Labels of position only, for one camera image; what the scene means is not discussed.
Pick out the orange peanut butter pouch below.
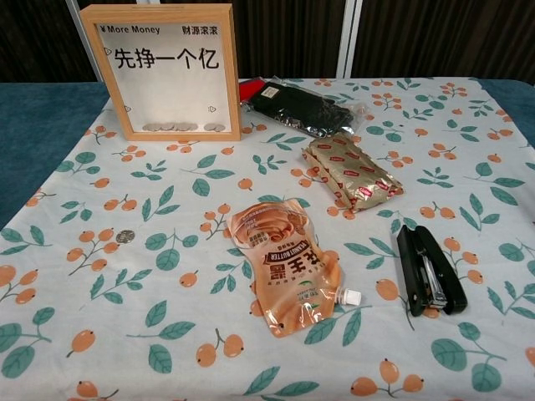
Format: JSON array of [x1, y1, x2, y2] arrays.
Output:
[[225, 199, 363, 340]]

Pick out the gold foil snack packet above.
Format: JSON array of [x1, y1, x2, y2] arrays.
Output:
[[299, 134, 405, 214]]

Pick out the floral white tablecloth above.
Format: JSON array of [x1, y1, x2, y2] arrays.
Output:
[[0, 77, 535, 401]]

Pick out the black gloves in plastic bag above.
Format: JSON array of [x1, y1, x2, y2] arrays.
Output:
[[244, 74, 369, 139]]

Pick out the red and black pouch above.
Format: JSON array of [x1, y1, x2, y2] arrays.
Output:
[[237, 78, 268, 104]]

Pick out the black stapler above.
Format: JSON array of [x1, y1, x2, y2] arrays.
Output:
[[395, 224, 469, 318]]

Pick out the wooden frame coin bank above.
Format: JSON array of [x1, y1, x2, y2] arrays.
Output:
[[79, 3, 243, 143]]

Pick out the white partition post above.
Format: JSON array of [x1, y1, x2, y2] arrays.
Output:
[[340, 0, 364, 79]]

